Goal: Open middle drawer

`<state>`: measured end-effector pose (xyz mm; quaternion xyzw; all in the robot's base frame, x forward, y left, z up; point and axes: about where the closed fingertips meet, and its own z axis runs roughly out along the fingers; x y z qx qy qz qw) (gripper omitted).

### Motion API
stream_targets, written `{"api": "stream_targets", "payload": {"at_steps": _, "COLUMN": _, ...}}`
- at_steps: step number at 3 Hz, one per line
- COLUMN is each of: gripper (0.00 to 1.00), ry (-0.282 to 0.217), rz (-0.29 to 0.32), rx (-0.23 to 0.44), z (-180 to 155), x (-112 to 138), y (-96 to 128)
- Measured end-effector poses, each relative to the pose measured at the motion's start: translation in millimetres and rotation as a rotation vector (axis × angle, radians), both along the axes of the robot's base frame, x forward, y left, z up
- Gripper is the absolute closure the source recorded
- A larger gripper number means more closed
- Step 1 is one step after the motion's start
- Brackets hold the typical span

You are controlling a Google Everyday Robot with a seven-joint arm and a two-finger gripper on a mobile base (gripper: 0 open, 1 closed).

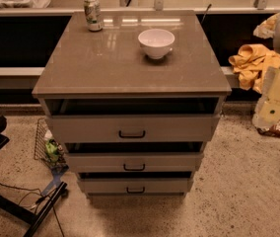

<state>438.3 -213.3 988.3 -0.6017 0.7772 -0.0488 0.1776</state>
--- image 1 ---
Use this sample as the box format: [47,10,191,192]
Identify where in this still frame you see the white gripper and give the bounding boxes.
[252,67,280,129]

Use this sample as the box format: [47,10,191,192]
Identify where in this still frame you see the grey drawer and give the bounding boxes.
[78,179,193,195]
[46,115,220,143]
[65,153,203,173]

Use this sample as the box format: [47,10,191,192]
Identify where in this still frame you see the grey top drawer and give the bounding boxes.
[46,115,220,143]

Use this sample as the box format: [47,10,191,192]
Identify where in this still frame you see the grey drawer cabinet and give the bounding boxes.
[32,10,233,199]

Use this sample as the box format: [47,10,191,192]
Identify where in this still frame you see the grey bottom drawer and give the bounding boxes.
[78,179,193,195]

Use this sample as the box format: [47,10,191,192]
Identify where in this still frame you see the brown snack bag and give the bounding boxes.
[257,122,280,138]

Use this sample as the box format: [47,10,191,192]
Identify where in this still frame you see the yellow crumpled cloth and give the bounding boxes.
[229,44,280,94]

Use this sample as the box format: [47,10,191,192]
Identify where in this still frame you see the white ceramic bowl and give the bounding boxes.
[138,29,175,59]

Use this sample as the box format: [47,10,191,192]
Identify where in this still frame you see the green white soda can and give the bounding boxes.
[84,0,103,32]

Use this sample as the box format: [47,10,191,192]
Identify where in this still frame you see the green bottle in basket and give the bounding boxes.
[45,139,59,163]

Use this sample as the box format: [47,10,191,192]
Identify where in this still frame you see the blue tape strip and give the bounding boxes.
[41,167,68,196]

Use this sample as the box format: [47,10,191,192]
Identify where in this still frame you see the black chair base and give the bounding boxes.
[0,113,68,237]

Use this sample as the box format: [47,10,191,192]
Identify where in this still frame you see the wire mesh basket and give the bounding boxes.
[34,118,67,169]

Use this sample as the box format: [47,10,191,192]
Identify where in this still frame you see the black floor cable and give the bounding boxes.
[0,165,65,237]

